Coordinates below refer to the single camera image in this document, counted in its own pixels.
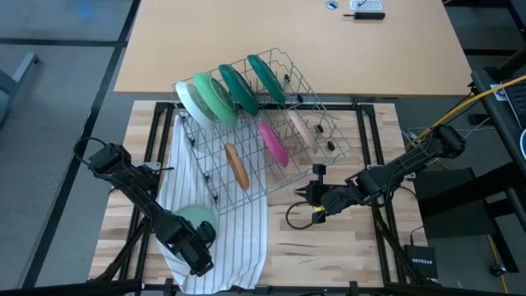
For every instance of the light wood desk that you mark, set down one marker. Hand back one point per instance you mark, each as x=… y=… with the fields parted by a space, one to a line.
x=370 y=49

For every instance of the light green plate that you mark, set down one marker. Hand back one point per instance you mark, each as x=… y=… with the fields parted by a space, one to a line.
x=215 y=98

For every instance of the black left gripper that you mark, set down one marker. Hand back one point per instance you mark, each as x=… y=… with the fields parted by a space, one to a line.
x=187 y=240

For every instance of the dark green plate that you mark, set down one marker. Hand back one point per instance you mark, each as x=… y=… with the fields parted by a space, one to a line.
x=238 y=88
x=267 y=80

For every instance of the white plate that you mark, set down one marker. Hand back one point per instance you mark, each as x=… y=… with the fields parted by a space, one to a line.
x=191 y=103

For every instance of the grey desk grommet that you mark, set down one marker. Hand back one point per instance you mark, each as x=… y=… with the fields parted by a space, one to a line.
x=332 y=5

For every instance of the salmon pink plate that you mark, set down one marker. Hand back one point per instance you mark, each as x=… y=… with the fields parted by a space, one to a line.
x=303 y=131

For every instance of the black side desk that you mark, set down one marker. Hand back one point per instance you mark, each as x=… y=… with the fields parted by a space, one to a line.
x=493 y=123

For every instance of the black screwdriver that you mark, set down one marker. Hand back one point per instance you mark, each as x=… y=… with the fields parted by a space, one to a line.
x=367 y=15

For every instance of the magenta plate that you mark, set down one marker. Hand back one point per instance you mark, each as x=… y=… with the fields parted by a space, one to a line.
x=273 y=144

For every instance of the white red-striped towel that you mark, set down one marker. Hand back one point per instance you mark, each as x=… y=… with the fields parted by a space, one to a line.
x=238 y=246

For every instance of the dark brown pole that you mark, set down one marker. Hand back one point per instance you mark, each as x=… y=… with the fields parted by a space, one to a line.
x=511 y=62

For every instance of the grey metal bench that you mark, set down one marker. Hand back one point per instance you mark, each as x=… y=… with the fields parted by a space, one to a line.
x=20 y=70

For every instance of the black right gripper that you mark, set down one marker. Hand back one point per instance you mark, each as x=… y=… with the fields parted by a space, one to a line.
x=330 y=197

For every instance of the brown plate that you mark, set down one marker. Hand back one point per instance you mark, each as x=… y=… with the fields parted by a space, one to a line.
x=237 y=166

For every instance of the pale green bowl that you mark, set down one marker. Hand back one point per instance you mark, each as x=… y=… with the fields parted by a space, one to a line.
x=196 y=214

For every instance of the black aluminium frame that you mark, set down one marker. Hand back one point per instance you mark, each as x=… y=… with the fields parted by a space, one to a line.
x=361 y=123

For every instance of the black caster wheel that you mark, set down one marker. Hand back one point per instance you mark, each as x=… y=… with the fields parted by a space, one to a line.
x=498 y=269

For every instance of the white power strip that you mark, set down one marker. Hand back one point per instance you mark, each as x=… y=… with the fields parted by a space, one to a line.
x=366 y=5

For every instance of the black keyboard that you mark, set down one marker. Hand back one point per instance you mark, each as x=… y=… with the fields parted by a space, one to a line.
x=518 y=100

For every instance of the black Netgear switch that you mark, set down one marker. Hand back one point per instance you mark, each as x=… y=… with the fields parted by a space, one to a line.
x=421 y=263

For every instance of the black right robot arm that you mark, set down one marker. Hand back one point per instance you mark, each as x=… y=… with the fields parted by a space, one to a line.
x=394 y=164

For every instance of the black desk base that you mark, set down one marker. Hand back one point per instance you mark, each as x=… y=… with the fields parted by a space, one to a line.
x=448 y=197

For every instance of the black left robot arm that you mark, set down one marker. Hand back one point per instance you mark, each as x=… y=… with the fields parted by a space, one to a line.
x=139 y=193

